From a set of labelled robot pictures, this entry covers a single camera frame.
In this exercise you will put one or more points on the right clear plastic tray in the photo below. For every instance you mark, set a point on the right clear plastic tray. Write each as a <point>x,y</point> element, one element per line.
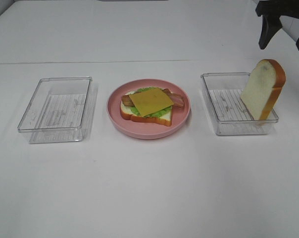
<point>228,114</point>

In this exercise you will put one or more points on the green lettuce leaf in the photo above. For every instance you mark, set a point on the green lettuce leaf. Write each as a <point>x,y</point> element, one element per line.
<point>159,112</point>

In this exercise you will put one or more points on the brown bacon strip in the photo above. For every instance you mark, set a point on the brown bacon strip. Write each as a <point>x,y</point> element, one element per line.
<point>126,100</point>

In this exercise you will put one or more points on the toast bread slice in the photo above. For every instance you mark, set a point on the toast bread slice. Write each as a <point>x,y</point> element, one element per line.
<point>162,117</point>
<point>263,88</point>

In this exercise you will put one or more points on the yellow cheese slice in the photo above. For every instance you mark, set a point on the yellow cheese slice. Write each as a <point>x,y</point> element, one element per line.
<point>150,100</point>

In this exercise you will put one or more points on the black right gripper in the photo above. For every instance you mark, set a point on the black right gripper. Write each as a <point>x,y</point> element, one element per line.
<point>271,10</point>

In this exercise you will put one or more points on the pink bacon strip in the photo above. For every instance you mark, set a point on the pink bacon strip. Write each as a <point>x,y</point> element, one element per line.
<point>177,99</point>

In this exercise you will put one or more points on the pink round plate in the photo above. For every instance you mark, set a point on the pink round plate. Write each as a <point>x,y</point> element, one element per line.
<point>143,130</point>

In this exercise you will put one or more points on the left clear plastic tray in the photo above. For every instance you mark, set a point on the left clear plastic tray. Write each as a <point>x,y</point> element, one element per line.
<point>60,110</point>

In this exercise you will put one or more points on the clear plastic tray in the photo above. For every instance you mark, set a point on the clear plastic tray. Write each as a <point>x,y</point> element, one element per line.
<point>60,110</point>
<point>228,114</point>

